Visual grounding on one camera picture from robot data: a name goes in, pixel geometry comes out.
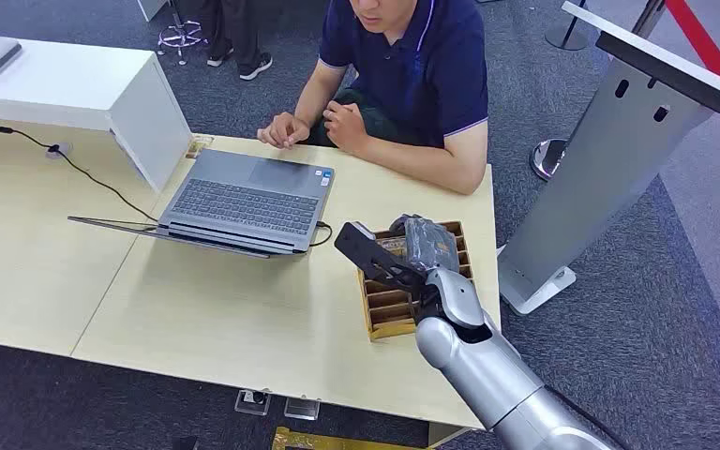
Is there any person's left hand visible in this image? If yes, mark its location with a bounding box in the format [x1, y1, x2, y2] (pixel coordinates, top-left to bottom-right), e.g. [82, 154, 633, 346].
[322, 100, 371, 156]

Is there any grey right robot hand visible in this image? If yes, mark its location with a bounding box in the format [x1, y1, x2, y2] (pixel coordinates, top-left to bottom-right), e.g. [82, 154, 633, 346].
[389, 214, 461, 276]

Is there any person's right hand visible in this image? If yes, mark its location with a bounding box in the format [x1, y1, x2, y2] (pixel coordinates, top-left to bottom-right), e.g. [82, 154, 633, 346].
[256, 112, 312, 151]

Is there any printed hotel card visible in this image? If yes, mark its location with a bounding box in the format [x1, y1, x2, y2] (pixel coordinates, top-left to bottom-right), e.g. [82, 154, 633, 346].
[376, 238, 409, 263]

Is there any wooden slotted card holder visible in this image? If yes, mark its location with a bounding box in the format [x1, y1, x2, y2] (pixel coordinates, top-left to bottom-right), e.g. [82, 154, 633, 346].
[356, 220, 475, 342]

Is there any seated person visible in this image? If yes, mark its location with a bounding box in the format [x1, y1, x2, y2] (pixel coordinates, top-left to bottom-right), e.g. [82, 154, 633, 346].
[256, 0, 491, 198]

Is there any standing person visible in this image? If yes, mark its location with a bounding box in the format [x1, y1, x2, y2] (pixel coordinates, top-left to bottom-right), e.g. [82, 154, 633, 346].
[201, 0, 275, 83]

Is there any grey open laptop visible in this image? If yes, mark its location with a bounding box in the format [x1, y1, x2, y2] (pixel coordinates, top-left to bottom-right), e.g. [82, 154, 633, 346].
[67, 148, 337, 260]

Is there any small clear acrylic stand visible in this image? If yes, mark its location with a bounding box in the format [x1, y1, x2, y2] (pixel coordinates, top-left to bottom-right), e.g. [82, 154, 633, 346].
[184, 134, 216, 161]

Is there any chrome stool base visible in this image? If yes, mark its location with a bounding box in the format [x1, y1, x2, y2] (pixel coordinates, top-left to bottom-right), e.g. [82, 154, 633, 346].
[156, 0, 210, 68]

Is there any chrome stanchion base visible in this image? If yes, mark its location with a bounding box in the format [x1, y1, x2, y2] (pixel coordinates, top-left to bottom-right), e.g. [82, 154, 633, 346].
[544, 0, 592, 53]
[529, 137, 570, 183]

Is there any white cabinet corner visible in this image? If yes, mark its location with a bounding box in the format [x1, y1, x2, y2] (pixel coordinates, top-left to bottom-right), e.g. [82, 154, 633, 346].
[135, 0, 170, 23]

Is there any grey kiosk stand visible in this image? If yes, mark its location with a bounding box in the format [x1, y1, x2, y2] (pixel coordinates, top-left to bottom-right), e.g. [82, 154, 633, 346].
[497, 1, 720, 317]

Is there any white box shelf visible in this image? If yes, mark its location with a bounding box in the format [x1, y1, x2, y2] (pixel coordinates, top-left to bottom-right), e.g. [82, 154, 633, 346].
[0, 35, 194, 195]

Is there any clear acrylic block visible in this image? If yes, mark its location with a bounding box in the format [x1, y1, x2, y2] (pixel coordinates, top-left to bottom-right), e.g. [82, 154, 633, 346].
[282, 396, 323, 423]
[233, 387, 273, 418]

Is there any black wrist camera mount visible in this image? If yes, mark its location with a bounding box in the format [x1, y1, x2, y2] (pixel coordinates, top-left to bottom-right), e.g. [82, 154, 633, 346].
[334, 220, 428, 294]

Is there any black laptop power cable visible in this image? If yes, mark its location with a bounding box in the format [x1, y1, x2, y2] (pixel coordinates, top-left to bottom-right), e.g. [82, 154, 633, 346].
[307, 220, 335, 249]

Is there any long black cable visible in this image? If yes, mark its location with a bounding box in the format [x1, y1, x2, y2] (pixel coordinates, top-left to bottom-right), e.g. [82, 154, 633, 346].
[0, 77, 160, 225]

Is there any gold metal frame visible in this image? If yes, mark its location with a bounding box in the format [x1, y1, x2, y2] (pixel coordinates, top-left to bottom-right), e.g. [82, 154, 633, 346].
[270, 426, 430, 450]

